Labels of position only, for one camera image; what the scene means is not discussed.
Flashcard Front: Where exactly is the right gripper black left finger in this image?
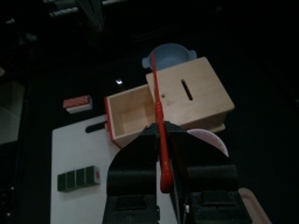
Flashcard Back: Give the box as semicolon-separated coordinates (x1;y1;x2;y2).
102;122;162;224

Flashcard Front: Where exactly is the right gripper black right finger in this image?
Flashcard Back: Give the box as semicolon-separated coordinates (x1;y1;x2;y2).
165;122;255;224

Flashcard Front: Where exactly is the pink plate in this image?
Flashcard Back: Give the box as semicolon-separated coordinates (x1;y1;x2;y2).
238;187;274;224

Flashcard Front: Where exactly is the white cutting board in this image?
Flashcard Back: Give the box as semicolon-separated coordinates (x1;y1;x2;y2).
50;114;182;224

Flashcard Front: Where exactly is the salmon nigiri sushi toy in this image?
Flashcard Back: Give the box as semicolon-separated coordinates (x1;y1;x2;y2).
62;94;95;115

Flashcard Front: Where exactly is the pink bowl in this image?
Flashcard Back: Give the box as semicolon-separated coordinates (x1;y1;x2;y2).
186;128;230;158

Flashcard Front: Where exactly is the wooden drawer with red front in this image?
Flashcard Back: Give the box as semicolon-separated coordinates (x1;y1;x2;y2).
103;83;158;149

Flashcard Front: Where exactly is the wooden box with slot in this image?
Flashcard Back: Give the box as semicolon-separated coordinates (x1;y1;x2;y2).
145;56;237;135

